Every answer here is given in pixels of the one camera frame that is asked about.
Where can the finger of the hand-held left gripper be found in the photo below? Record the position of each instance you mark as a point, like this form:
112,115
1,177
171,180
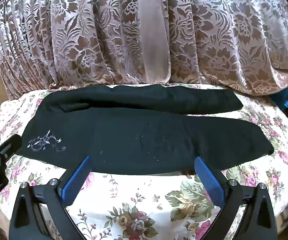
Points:
10,145

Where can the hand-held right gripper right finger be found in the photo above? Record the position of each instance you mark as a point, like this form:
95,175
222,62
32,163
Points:
208,180

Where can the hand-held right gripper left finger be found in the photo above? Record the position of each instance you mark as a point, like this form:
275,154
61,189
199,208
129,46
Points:
76,180

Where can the black pants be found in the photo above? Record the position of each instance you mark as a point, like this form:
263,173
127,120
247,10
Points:
139,140

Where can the floral bed blanket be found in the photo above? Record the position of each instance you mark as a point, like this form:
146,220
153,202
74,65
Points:
139,205

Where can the dark blue object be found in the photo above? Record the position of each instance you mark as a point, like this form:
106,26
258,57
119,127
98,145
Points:
286,97

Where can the brown floral patterned curtain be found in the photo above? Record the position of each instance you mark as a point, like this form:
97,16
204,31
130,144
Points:
84,35

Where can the plain pink curtain band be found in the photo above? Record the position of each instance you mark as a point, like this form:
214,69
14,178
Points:
155,37

